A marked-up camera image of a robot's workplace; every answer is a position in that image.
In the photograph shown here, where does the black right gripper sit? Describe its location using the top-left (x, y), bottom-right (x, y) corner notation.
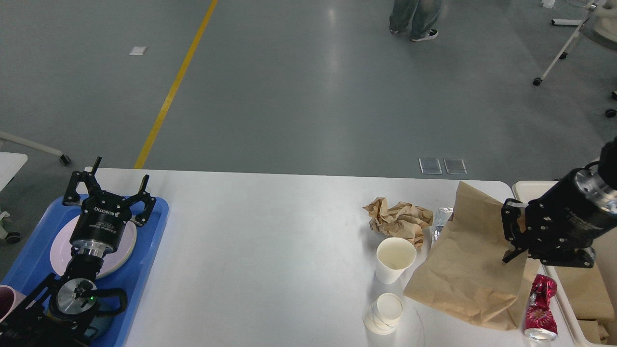
top-left (501, 167), bottom-right (616, 268)

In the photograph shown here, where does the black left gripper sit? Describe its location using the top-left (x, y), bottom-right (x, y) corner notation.
top-left (62, 157), bottom-right (158, 258)

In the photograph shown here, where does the pink plate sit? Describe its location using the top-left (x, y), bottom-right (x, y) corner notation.
top-left (49, 216), bottom-right (137, 279)

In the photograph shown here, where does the brown paper bag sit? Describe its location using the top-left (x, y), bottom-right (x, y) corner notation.
top-left (404, 182), bottom-right (540, 330)
top-left (555, 266), bottom-right (616, 345)

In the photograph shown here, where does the white paper cup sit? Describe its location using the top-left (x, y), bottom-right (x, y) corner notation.
top-left (362, 294), bottom-right (404, 335)
top-left (375, 237), bottom-right (417, 285)

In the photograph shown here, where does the dark green mug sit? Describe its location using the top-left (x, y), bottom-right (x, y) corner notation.
top-left (83, 299), bottom-right (115, 340)

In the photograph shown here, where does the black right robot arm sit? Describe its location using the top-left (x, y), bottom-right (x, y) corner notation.
top-left (501, 140), bottom-right (617, 268)

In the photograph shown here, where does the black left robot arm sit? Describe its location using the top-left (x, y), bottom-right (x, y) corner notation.
top-left (1, 157), bottom-right (157, 347)

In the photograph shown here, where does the white stand leg left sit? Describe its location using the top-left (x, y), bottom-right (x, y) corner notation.
top-left (0, 131), bottom-right (71, 166)

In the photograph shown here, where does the brown paper bag in bin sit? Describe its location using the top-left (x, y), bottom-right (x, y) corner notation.
top-left (555, 266), bottom-right (616, 345)

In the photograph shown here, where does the crushed red soda can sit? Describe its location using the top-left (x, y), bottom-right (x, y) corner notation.
top-left (523, 274), bottom-right (558, 341)

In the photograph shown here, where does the blue plastic tray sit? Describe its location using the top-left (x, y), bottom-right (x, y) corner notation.
top-left (1, 197), bottom-right (168, 347)

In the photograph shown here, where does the beige plastic bin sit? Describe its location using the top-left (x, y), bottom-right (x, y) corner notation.
top-left (512, 180), bottom-right (617, 347)

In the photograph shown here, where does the white side table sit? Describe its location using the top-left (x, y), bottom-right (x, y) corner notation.
top-left (0, 152), bottom-right (28, 244)

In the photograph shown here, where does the crumpled aluminium foil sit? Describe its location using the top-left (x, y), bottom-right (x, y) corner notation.
top-left (430, 207), bottom-right (454, 242)

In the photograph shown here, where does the right floor outlet cover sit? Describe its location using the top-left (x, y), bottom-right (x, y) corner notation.
top-left (443, 158), bottom-right (469, 175)

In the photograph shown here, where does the floor outlet cover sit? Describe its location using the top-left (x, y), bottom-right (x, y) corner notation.
top-left (418, 158), bottom-right (443, 175)
top-left (443, 158), bottom-right (469, 175)

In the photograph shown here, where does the pink ribbed cup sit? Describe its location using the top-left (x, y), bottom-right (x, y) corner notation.
top-left (0, 285), bottom-right (26, 322)

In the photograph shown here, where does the left floor outlet cover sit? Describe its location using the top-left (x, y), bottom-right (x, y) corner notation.
top-left (418, 158), bottom-right (443, 175)

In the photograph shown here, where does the crumpled brown paper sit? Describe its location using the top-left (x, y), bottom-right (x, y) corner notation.
top-left (363, 197), bottom-right (434, 250)

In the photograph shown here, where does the white rolling stand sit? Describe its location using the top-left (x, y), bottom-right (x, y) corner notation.
top-left (533, 0), bottom-right (617, 86)

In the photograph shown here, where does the person in jeans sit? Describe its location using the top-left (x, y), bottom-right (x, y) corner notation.
top-left (389, 0), bottom-right (442, 42)

